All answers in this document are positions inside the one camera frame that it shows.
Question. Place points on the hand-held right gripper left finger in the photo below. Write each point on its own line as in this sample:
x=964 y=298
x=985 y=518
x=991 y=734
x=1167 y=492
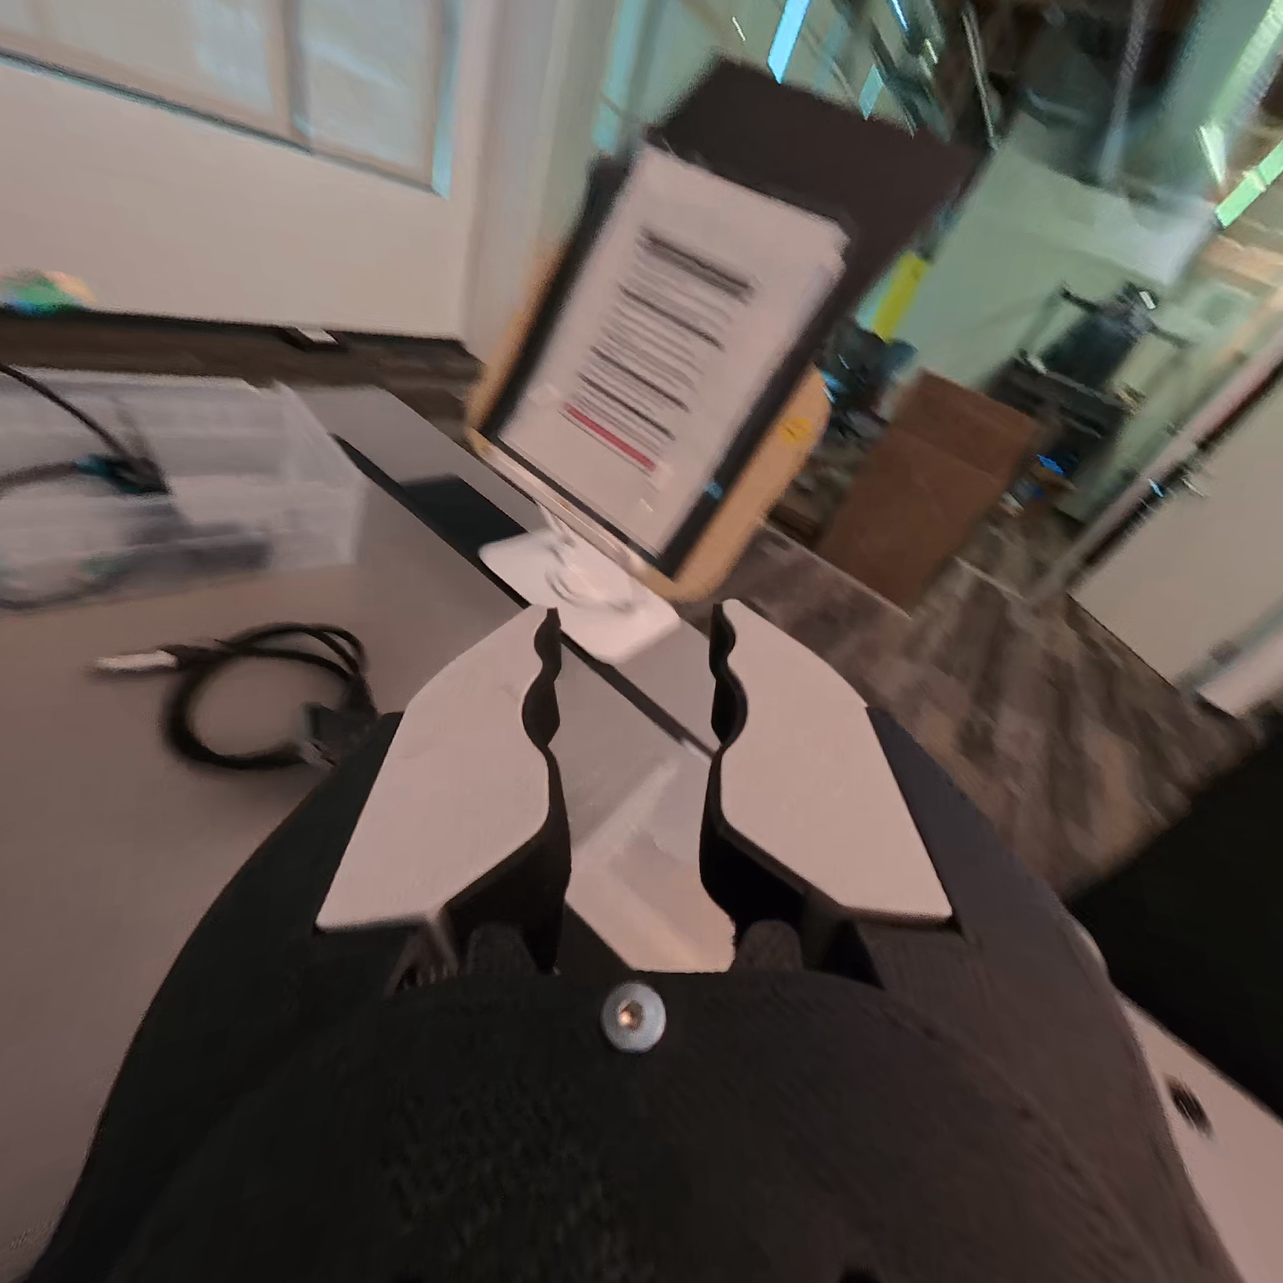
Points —
x=451 y=791

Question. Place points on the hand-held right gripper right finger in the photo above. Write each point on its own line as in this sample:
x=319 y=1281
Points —
x=822 y=802

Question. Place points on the clear plastic bin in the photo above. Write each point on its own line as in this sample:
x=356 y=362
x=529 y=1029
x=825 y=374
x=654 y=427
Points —
x=260 y=470

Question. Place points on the brown cardboard box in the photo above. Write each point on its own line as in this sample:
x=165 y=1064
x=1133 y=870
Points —
x=923 y=481

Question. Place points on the wooden framed instruction sign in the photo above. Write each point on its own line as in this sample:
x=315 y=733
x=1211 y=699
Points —
x=681 y=330

